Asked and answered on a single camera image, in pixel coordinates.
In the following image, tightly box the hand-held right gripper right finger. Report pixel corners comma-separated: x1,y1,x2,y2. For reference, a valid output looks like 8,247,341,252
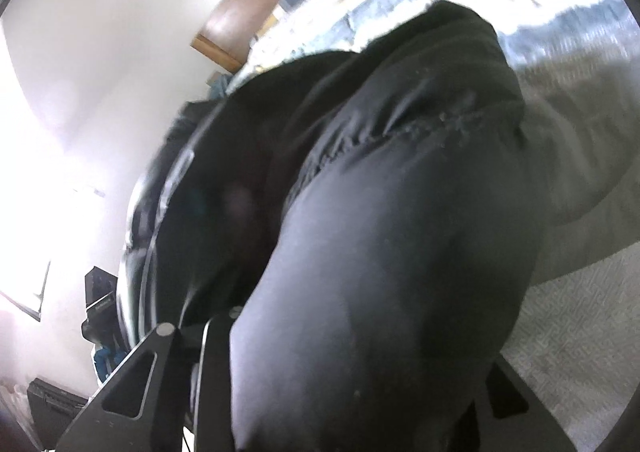
459,354,577,452

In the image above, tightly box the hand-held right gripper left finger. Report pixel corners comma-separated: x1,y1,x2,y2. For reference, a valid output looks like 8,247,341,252
59,306,242,452

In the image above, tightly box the black puffer jacket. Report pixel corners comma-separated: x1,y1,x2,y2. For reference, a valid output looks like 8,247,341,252
116,0,547,452

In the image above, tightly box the person's left hand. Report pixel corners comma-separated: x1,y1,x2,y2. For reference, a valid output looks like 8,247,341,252
91,344,128,385

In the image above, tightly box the window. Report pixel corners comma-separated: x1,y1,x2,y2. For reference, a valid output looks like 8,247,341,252
0,252,53,324

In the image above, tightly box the black box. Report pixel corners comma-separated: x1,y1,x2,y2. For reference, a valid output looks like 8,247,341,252
26,376,91,448

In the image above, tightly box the blue-grey cloth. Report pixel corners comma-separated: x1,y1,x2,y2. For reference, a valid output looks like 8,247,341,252
206,73,235,100

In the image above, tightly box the wooden headboard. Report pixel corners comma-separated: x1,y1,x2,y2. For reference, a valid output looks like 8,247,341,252
190,0,328,74

